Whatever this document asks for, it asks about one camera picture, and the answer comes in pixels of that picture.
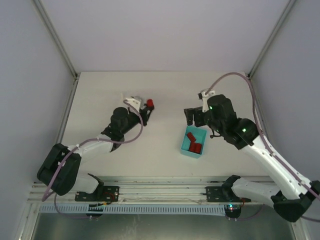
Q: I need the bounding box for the red large spring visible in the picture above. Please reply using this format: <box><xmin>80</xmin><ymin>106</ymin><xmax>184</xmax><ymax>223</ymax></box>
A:
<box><xmin>194</xmin><ymin>143</ymin><xmax>202</xmax><ymax>154</ymax></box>
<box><xmin>146</xmin><ymin>99</ymin><xmax>154</xmax><ymax>108</ymax></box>
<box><xmin>188</xmin><ymin>142</ymin><xmax>196</xmax><ymax>153</ymax></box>

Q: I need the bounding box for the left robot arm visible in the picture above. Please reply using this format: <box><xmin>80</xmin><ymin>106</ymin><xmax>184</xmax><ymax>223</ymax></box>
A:
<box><xmin>36</xmin><ymin>100</ymin><xmax>155</xmax><ymax>201</ymax></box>

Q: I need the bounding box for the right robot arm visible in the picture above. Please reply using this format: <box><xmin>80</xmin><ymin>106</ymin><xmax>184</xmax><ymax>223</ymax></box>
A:
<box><xmin>183</xmin><ymin>94</ymin><xmax>320</xmax><ymax>223</ymax></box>

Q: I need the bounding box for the red small spring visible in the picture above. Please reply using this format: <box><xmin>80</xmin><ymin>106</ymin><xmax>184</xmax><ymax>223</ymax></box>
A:
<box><xmin>186</xmin><ymin>132</ymin><xmax>196</xmax><ymax>143</ymax></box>

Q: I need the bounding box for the teal plastic bin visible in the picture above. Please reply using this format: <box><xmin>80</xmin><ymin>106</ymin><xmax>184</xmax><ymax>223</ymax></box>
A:
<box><xmin>180</xmin><ymin>125</ymin><xmax>207</xmax><ymax>159</ymax></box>

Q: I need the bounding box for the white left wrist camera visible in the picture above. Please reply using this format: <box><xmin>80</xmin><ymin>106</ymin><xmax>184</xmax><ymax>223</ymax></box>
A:
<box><xmin>123</xmin><ymin>96</ymin><xmax>145</xmax><ymax>112</ymax></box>

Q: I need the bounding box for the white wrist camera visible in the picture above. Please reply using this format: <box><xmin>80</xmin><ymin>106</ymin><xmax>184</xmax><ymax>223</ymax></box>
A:
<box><xmin>198</xmin><ymin>89</ymin><xmax>215</xmax><ymax>113</ymax></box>
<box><xmin>123</xmin><ymin>96</ymin><xmax>145</xmax><ymax>112</ymax></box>

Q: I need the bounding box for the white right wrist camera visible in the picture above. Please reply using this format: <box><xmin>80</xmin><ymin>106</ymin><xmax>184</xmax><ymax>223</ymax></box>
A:
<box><xmin>198</xmin><ymin>89</ymin><xmax>215</xmax><ymax>113</ymax></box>

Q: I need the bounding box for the white peg base plate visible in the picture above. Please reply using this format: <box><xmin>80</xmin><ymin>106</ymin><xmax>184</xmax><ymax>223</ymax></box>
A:
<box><xmin>120</xmin><ymin>92</ymin><xmax>129</xmax><ymax>105</ymax></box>

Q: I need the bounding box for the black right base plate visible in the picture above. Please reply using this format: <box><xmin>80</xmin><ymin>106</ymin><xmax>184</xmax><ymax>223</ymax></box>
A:
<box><xmin>203</xmin><ymin>186</ymin><xmax>252</xmax><ymax>203</ymax></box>

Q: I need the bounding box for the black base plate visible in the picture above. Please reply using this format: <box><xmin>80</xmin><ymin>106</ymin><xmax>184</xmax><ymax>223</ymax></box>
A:
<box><xmin>74</xmin><ymin>186</ymin><xmax>120</xmax><ymax>203</ymax></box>
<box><xmin>203</xmin><ymin>186</ymin><xmax>252</xmax><ymax>203</ymax></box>

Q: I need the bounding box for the aluminium mounting rail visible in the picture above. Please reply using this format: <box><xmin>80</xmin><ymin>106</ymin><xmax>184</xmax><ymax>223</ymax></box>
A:
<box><xmin>26</xmin><ymin>176</ymin><xmax>276</xmax><ymax>205</ymax></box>

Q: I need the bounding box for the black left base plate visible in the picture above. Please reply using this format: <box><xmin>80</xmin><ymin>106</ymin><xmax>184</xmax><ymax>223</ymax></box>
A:
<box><xmin>74</xmin><ymin>186</ymin><xmax>120</xmax><ymax>203</ymax></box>

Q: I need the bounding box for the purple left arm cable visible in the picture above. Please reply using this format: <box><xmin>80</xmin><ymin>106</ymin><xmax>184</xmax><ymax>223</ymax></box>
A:
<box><xmin>41</xmin><ymin>99</ymin><xmax>145</xmax><ymax>222</ymax></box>

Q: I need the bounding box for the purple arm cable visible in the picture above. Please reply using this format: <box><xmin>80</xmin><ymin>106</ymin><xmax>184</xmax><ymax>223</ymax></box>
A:
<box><xmin>204</xmin><ymin>72</ymin><xmax>320</xmax><ymax>222</ymax></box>
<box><xmin>41</xmin><ymin>99</ymin><xmax>145</xmax><ymax>222</ymax></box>

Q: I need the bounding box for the light blue cable duct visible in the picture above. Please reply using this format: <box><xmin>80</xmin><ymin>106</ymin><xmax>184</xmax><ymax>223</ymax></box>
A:
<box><xmin>39</xmin><ymin>203</ymin><xmax>225</xmax><ymax>217</ymax></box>

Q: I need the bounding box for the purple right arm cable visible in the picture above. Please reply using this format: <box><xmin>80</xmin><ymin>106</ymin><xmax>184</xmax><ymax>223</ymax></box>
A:
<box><xmin>204</xmin><ymin>72</ymin><xmax>320</xmax><ymax>222</ymax></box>

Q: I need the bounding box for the right aluminium frame post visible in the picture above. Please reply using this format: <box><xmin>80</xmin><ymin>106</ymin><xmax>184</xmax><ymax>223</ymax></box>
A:
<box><xmin>247</xmin><ymin>0</ymin><xmax>298</xmax><ymax>80</ymax></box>

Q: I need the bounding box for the aluminium frame post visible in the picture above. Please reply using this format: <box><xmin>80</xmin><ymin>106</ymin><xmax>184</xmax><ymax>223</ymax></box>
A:
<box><xmin>247</xmin><ymin>0</ymin><xmax>298</xmax><ymax>80</ymax></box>
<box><xmin>32</xmin><ymin>0</ymin><xmax>78</xmax><ymax>80</ymax></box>

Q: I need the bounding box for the left aluminium frame post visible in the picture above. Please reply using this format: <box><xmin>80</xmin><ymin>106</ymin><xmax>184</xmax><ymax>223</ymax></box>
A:
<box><xmin>32</xmin><ymin>0</ymin><xmax>78</xmax><ymax>80</ymax></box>

